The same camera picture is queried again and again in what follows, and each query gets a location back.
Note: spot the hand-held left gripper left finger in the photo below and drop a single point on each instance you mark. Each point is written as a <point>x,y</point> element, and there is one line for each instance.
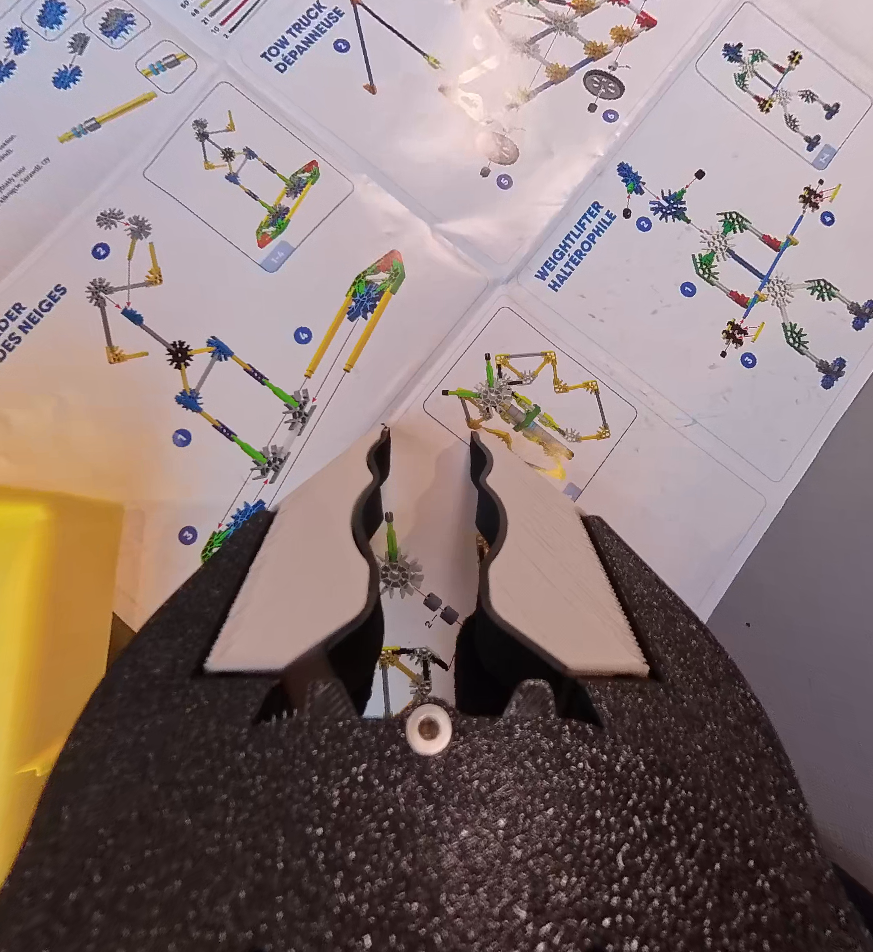
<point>295,587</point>

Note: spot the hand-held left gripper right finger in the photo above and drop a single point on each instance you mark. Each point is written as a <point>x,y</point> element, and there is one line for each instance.
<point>563,587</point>

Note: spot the grey desk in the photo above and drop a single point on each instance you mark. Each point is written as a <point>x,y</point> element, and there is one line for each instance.
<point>815,558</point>

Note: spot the yellow plastic tray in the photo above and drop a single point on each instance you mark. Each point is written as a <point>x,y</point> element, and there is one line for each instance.
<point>35,595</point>

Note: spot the white printed instruction sheet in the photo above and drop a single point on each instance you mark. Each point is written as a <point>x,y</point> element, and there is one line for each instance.
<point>436,297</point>

